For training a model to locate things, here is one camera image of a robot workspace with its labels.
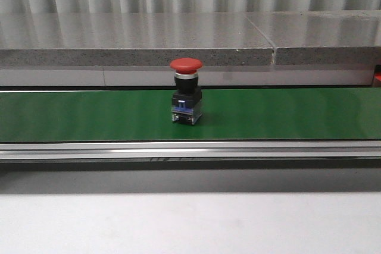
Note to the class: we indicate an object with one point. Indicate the grey stone slab right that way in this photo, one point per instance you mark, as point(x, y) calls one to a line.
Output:
point(328, 38)

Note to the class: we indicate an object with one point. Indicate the grey stone slab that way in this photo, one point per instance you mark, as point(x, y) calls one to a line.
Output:
point(119, 39)
point(328, 38)

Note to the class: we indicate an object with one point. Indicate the grey stone slab left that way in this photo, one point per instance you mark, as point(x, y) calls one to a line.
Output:
point(119, 39)

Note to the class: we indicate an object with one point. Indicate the green conveyor belt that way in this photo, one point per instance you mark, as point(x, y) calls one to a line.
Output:
point(113, 115)

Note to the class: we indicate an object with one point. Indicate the white panel under slab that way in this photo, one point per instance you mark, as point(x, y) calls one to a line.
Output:
point(208, 76)

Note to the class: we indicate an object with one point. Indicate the red object at right edge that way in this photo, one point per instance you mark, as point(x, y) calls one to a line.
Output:
point(377, 80)

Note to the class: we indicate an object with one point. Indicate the aluminium conveyor side rail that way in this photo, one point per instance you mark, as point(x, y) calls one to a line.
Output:
point(189, 151)

